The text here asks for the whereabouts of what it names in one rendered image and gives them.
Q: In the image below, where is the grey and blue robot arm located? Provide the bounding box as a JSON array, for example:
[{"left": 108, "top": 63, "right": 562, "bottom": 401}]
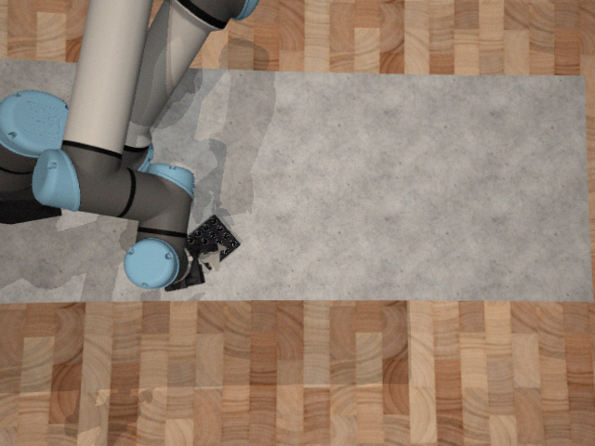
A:
[{"left": 0, "top": 0, "right": 259, "bottom": 289}]

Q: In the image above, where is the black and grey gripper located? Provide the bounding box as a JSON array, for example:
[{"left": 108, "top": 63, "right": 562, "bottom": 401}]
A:
[{"left": 165, "top": 243, "right": 227, "bottom": 292}]

